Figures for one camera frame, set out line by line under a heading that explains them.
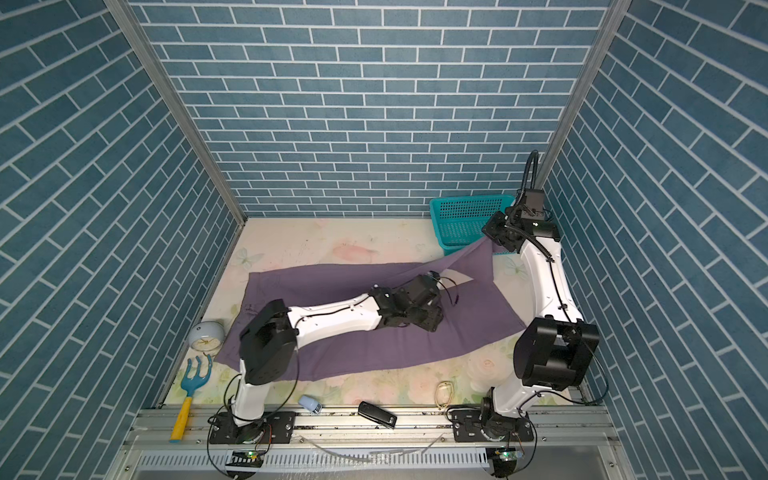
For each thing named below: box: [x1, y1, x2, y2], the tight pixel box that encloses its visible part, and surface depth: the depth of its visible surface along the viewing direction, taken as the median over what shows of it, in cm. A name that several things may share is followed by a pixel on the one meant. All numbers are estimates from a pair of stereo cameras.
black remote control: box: [357, 400, 398, 430], surface depth 75 cm
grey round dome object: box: [189, 321, 225, 352], surface depth 84 cm
